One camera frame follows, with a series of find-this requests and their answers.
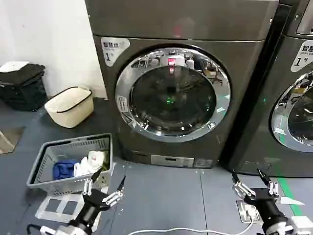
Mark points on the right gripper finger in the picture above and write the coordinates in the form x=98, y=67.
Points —
x=273, y=188
x=243, y=189

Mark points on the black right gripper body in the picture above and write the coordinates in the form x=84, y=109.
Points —
x=265, y=203

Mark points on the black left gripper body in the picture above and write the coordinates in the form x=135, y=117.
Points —
x=91, y=203

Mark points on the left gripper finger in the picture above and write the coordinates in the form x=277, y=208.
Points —
x=87, y=186
x=115, y=195

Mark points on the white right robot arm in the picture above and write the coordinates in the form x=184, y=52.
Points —
x=291, y=226

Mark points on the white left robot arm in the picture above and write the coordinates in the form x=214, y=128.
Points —
x=66, y=230

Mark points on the green floor tape strip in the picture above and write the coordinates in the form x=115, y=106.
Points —
x=289, y=193

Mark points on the white cloth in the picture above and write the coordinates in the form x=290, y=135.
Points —
x=84, y=167

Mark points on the steel floor socket plate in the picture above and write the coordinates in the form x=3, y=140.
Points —
x=247, y=211

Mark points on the white paper scrap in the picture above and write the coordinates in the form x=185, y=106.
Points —
x=291, y=201

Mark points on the blue cloth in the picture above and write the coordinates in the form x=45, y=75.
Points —
x=63, y=170

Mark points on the cream garment with red print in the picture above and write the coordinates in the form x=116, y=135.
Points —
x=97, y=156

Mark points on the clear plastic tray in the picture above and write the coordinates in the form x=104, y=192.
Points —
x=58, y=208

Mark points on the grey plastic laundry basket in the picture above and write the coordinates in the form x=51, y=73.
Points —
x=49, y=156

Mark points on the round glass dryer door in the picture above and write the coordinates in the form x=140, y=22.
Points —
x=173, y=93
x=298, y=115

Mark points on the cream lidded laundry hamper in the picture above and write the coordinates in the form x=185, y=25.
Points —
x=71, y=107

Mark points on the flat beige board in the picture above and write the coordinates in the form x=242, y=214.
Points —
x=8, y=140

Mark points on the black plastic crate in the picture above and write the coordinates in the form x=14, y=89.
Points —
x=23, y=95

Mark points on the black folded clothes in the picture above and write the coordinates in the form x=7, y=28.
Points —
x=23, y=74

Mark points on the grey dryer with silver panel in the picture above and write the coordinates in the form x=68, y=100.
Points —
x=185, y=24

